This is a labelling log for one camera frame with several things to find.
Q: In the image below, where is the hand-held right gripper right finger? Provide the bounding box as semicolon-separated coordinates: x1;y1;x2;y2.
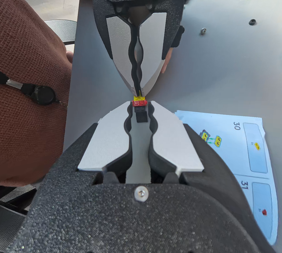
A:
148;100;205;176

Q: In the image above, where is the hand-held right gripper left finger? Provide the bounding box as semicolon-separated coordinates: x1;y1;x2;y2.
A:
77;100;133;175

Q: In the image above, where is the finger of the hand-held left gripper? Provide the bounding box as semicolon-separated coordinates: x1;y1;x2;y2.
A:
137;12;168;96
106;14;141;97

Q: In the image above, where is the red yellow black brick assembly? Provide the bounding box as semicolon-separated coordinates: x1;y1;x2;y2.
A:
132;95;148;123

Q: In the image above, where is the grey desk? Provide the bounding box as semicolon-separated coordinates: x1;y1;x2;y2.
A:
64;0;282;253

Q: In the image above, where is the person's left hand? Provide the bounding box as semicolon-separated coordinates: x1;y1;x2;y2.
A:
161;48;174;74

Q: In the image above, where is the open blue instruction booklet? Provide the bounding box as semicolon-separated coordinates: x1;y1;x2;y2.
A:
175;110;278;246

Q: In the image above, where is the grey mesh office chair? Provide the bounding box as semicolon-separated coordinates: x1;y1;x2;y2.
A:
44;19;78;46

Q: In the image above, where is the person in brown sweater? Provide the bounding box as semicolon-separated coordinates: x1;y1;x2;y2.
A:
0;0;74;188

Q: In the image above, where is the black badge reel with strap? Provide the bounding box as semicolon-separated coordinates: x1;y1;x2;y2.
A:
0;72;68;108

